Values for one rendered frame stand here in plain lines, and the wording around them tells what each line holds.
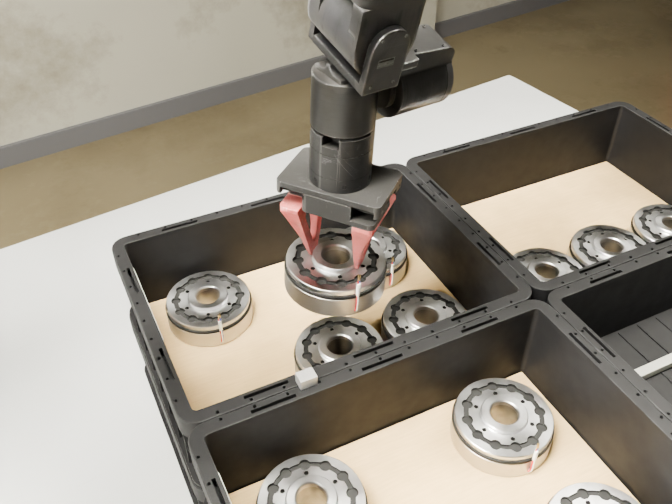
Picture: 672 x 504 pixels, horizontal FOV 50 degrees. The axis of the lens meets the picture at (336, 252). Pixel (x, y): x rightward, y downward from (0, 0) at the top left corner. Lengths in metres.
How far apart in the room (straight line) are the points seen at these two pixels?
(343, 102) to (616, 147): 0.71
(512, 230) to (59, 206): 1.89
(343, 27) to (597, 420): 0.47
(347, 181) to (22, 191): 2.23
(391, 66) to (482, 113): 1.05
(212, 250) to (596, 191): 0.60
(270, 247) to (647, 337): 0.48
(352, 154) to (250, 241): 0.35
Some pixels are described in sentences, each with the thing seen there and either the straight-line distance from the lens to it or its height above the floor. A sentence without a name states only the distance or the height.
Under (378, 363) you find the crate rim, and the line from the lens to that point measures 0.71.
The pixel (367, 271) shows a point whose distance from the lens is 0.71.
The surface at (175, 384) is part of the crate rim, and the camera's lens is 0.71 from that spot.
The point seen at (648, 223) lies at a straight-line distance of 1.07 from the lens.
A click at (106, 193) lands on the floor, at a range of 2.67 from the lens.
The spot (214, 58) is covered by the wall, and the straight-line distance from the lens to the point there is 3.07.
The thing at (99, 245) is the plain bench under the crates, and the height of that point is 0.70.
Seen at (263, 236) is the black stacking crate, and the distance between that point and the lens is 0.94.
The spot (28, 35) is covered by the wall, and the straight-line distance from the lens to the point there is 2.79.
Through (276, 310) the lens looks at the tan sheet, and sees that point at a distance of 0.90.
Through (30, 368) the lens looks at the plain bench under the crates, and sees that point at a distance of 1.09.
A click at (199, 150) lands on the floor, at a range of 2.83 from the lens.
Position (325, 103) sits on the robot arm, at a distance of 0.59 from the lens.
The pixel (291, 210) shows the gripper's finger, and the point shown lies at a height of 1.07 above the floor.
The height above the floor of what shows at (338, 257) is 0.98.
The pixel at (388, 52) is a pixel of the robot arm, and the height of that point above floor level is 1.24.
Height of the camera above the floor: 1.46
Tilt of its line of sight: 40 degrees down
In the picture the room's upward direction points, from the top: straight up
